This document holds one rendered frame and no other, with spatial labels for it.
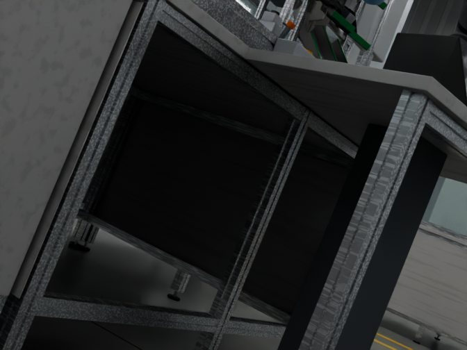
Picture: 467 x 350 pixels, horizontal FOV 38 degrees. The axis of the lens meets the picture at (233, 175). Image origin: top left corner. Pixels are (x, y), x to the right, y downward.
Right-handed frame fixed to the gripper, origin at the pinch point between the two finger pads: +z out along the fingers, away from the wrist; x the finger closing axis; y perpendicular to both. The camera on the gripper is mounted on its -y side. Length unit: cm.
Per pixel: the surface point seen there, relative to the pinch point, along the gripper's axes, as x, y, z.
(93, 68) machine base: -79, 11, 43
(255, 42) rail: -27.3, 4.9, 15.8
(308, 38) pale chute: 21.5, -12.2, -3.5
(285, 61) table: -42, 26, 23
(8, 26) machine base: -100, 11, 43
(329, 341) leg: -45, 62, 74
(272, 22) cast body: -2.2, -11.1, 1.4
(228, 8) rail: -41.4, 4.3, 13.2
